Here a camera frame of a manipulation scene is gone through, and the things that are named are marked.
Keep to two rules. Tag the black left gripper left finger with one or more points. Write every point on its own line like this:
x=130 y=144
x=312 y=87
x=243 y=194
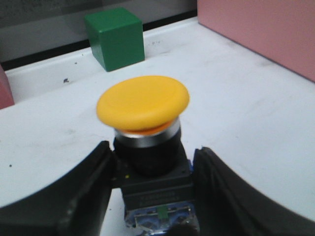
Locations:
x=74 y=205

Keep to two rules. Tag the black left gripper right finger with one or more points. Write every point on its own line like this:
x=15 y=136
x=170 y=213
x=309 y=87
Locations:
x=228 y=206

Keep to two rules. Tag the yellow mushroom push button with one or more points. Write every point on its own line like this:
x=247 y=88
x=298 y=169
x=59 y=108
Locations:
x=154 y=173

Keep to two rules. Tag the pink cube near counter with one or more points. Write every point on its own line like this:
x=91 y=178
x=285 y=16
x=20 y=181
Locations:
x=6 y=97

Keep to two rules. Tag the green cube middle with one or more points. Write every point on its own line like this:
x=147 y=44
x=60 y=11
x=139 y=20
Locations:
x=115 y=37

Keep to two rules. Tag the grey stone counter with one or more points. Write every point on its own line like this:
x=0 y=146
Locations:
x=32 y=26

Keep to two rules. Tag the pink plastic bin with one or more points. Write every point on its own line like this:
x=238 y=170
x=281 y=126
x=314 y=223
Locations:
x=280 y=30

